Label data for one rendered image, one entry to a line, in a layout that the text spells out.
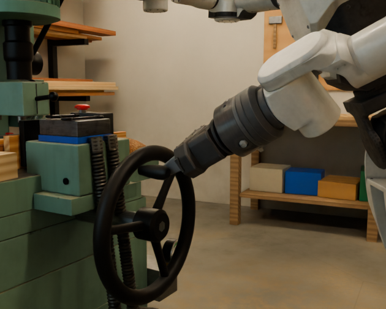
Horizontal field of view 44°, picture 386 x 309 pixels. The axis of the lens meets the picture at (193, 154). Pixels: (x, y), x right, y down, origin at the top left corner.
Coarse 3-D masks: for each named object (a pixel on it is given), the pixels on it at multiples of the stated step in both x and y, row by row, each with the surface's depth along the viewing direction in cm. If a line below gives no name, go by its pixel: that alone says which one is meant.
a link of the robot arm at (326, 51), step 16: (320, 32) 62; (336, 32) 63; (288, 48) 66; (304, 48) 62; (320, 48) 61; (336, 48) 60; (352, 48) 60; (272, 64) 66; (288, 64) 63; (304, 64) 61; (320, 64) 61; (336, 64) 60; (352, 64) 60; (272, 80) 64; (288, 80) 64; (352, 80) 61; (368, 80) 61
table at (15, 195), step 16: (32, 176) 86; (144, 176) 114; (0, 192) 80; (16, 192) 83; (32, 192) 86; (48, 192) 87; (128, 192) 94; (0, 208) 80; (16, 208) 83; (32, 208) 86; (48, 208) 84; (64, 208) 82; (80, 208) 83
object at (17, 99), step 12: (0, 84) 100; (12, 84) 98; (24, 84) 97; (36, 84) 99; (0, 96) 100; (12, 96) 98; (24, 96) 97; (0, 108) 101; (12, 108) 99; (24, 108) 97; (36, 108) 100; (48, 108) 102
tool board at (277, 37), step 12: (276, 12) 403; (264, 24) 409; (276, 24) 403; (264, 36) 410; (276, 36) 406; (288, 36) 402; (264, 48) 411; (276, 48) 407; (264, 60) 413; (324, 84) 394
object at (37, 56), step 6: (60, 0) 111; (60, 6) 112; (42, 30) 115; (42, 36) 116; (36, 42) 117; (36, 48) 118; (36, 54) 120; (36, 60) 119; (42, 60) 120; (36, 66) 119; (42, 66) 120; (36, 72) 120
